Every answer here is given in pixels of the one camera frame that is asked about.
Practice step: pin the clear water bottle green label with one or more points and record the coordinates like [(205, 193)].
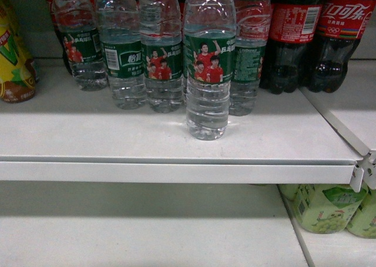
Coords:
[(209, 30)]

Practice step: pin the water bottle team label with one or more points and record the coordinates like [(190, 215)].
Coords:
[(161, 38)]

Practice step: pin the white metal shelf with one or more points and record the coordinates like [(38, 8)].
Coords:
[(65, 134)]

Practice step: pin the water bottle barcode label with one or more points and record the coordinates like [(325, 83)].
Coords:
[(118, 26)]

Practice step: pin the water bottle text label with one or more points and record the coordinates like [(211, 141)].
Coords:
[(253, 23)]

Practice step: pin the water bottle far left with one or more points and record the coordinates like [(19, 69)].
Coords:
[(76, 22)]

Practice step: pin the white adjacent shelf right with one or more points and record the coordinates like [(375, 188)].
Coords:
[(350, 111)]

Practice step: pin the cola bottle red label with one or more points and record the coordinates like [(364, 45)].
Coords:
[(292, 29)]

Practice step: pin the green grape drink bottle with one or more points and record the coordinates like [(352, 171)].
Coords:
[(326, 208)]

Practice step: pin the yellow lemon tea bottle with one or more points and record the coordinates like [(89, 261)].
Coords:
[(18, 71)]

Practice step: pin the cola bottle olympic label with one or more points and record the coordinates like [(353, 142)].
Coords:
[(340, 28)]

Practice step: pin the green drink bottle right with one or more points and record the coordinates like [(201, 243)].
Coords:
[(362, 224)]

